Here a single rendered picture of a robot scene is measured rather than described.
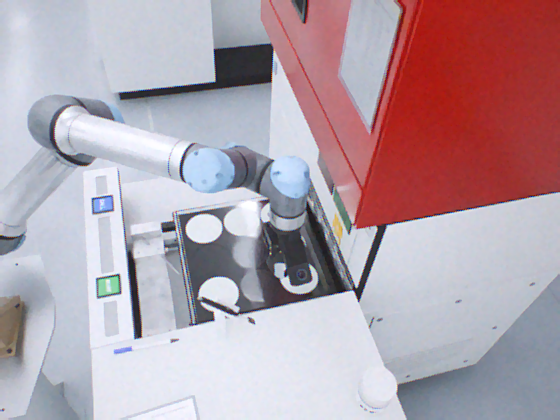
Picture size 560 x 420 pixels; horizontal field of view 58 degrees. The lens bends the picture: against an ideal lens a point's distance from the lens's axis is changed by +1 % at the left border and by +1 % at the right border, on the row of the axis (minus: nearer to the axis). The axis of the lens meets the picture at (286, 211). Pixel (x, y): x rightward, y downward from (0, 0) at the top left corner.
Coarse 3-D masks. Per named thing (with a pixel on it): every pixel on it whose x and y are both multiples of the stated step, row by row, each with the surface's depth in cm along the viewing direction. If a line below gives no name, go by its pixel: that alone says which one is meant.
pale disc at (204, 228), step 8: (200, 216) 144; (208, 216) 144; (192, 224) 142; (200, 224) 142; (208, 224) 142; (216, 224) 142; (192, 232) 140; (200, 232) 140; (208, 232) 140; (216, 232) 141; (200, 240) 138; (208, 240) 139
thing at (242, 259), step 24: (192, 216) 143; (216, 216) 144; (192, 240) 138; (216, 240) 139; (240, 240) 139; (192, 264) 133; (216, 264) 134; (240, 264) 134; (264, 264) 135; (312, 264) 136; (192, 288) 129; (240, 288) 130; (264, 288) 130; (240, 312) 126
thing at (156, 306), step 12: (156, 240) 140; (144, 264) 135; (156, 264) 135; (144, 276) 132; (156, 276) 133; (168, 276) 133; (144, 288) 130; (156, 288) 130; (168, 288) 131; (144, 300) 128; (156, 300) 128; (168, 300) 129; (144, 312) 126; (156, 312) 126; (168, 312) 126; (144, 324) 124; (156, 324) 124; (168, 324) 124
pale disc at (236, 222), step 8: (240, 208) 147; (232, 216) 144; (240, 216) 145; (248, 216) 145; (256, 216) 145; (224, 224) 143; (232, 224) 143; (240, 224) 143; (248, 224) 143; (256, 224) 143; (232, 232) 141; (240, 232) 141; (248, 232) 141
